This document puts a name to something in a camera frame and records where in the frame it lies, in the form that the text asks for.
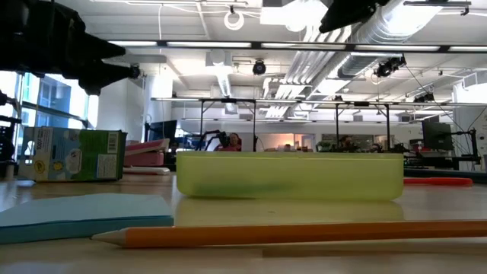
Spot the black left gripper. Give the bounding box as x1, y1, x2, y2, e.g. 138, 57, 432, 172
0, 0, 141, 96

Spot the blue sticky note pad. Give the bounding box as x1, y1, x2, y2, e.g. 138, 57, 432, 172
0, 192, 175, 245

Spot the yellow-green translucent pencil case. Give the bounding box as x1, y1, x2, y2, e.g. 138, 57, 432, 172
176, 151, 405, 202

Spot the red-orange marker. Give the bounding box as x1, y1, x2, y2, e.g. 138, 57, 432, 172
403, 177, 474, 187

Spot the orange pencil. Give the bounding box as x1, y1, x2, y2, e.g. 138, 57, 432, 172
90, 219, 487, 249

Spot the black computer monitor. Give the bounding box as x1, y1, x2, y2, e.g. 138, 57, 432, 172
146, 119, 179, 148
421, 120, 454, 151

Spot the person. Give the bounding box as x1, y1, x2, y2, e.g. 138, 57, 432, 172
337, 135, 357, 153
217, 132, 244, 152

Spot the silver ventilation duct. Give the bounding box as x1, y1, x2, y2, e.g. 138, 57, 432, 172
334, 0, 444, 79

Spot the black ceiling-mounted camera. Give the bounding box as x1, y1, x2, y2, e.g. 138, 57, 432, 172
374, 54, 408, 78

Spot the black neighbouring rig frame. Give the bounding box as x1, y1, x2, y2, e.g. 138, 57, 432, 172
333, 100, 392, 153
198, 97, 259, 152

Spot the black overhead camera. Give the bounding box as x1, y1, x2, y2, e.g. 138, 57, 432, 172
251, 59, 268, 76

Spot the white coiled cable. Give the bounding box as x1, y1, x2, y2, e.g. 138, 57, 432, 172
223, 8, 246, 32

